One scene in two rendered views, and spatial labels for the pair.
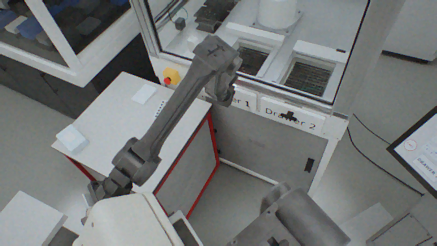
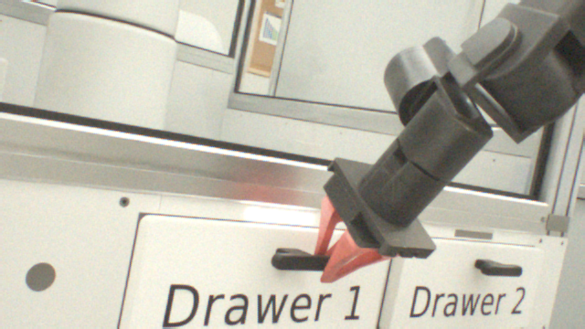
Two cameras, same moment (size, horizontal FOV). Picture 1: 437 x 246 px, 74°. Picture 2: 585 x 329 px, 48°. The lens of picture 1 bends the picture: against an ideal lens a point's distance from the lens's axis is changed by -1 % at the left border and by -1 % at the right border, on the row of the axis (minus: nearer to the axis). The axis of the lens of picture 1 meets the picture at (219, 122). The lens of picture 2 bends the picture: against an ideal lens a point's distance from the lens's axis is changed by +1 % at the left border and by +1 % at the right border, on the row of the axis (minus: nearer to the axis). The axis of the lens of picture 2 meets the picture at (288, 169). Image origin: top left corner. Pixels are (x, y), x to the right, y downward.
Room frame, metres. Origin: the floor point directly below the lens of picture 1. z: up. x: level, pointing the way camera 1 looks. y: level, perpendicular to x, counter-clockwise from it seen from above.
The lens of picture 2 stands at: (0.79, 0.52, 1.01)
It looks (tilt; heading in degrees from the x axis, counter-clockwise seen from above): 3 degrees down; 286
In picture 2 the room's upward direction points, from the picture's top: 11 degrees clockwise
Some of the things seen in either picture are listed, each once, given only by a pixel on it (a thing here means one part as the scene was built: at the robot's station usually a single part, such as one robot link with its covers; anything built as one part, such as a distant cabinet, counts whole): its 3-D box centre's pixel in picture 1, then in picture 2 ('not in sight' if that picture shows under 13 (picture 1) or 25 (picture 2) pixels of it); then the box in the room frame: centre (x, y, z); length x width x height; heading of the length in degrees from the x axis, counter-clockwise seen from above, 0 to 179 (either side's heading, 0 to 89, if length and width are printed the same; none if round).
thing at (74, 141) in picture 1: (72, 138); not in sight; (0.88, 0.74, 0.78); 0.15 x 0.10 x 0.04; 42
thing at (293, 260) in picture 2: not in sight; (297, 259); (0.92, -0.05, 0.91); 0.07 x 0.04 x 0.01; 55
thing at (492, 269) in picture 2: (289, 114); (493, 267); (0.74, -0.31, 0.91); 0.07 x 0.04 x 0.01; 55
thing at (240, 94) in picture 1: (228, 94); (273, 284); (0.94, -0.07, 0.87); 0.29 x 0.02 x 0.11; 55
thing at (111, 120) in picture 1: (153, 159); not in sight; (0.93, 0.44, 0.38); 0.62 x 0.58 x 0.76; 55
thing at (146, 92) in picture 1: (144, 94); not in sight; (1.12, 0.39, 0.77); 0.13 x 0.09 x 0.02; 143
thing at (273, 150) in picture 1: (270, 93); not in sight; (1.31, -0.38, 0.40); 1.03 x 0.95 x 0.80; 55
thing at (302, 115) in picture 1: (291, 114); (469, 286); (0.76, -0.32, 0.87); 0.29 x 0.02 x 0.11; 55
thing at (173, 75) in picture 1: (171, 76); not in sight; (1.12, 0.21, 0.88); 0.07 x 0.05 x 0.07; 55
